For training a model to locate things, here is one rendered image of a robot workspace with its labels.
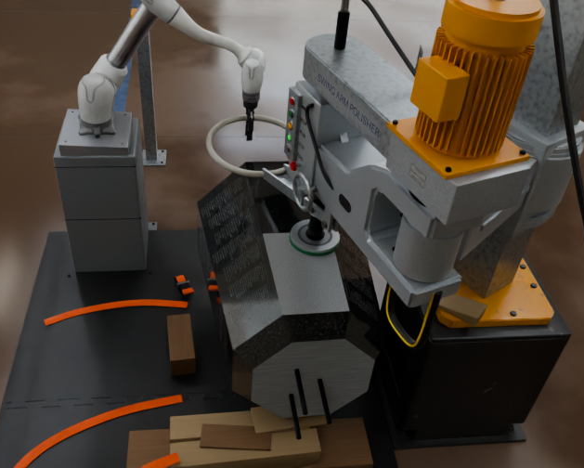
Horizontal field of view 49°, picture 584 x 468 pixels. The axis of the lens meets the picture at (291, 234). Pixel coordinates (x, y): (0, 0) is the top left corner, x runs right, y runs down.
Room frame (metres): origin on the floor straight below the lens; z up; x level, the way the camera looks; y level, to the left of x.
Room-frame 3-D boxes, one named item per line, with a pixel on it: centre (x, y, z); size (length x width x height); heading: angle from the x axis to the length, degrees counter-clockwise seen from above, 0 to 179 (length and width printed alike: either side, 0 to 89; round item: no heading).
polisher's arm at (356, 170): (1.76, -0.28, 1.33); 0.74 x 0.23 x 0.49; 29
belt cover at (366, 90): (1.80, -0.27, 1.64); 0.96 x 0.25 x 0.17; 29
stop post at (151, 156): (3.85, 1.07, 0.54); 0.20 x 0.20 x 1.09; 10
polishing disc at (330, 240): (2.11, -0.10, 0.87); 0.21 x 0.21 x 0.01
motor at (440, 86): (1.53, -0.41, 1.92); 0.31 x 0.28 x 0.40; 119
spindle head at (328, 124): (2.04, -0.14, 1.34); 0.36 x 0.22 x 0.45; 29
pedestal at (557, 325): (2.04, -0.83, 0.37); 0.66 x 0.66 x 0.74; 10
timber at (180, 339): (2.10, 0.51, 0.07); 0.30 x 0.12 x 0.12; 15
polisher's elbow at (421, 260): (1.54, -0.43, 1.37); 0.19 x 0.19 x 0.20
